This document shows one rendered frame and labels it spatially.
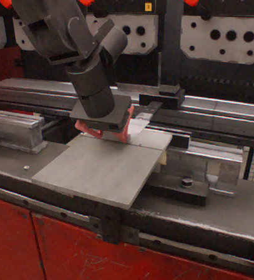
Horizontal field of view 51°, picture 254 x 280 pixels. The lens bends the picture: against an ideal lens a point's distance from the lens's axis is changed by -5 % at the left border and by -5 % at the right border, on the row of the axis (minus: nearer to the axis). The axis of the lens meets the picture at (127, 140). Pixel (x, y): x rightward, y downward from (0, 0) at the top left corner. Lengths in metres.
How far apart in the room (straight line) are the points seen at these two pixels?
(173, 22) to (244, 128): 0.49
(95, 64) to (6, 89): 0.83
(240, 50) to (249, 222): 0.34
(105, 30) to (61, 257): 0.62
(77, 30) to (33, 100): 0.76
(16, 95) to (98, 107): 0.75
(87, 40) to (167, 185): 0.36
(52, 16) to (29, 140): 0.51
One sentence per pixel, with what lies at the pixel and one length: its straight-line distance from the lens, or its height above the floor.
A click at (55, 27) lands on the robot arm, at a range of 0.39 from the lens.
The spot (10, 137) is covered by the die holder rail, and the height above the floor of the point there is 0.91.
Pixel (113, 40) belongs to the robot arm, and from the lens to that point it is 0.48.
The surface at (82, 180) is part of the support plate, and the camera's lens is 0.47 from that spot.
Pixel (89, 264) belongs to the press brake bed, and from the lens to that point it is 0.80.
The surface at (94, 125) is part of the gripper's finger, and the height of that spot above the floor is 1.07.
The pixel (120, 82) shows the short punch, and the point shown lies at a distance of 0.64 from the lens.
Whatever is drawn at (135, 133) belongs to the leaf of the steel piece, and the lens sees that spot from 0.62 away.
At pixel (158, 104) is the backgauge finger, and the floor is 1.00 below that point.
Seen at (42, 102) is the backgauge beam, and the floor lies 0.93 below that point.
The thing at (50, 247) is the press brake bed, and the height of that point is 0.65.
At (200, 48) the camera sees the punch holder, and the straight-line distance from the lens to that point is 0.54.
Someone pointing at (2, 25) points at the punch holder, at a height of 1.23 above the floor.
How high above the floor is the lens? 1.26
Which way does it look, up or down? 26 degrees down
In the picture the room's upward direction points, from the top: straight up
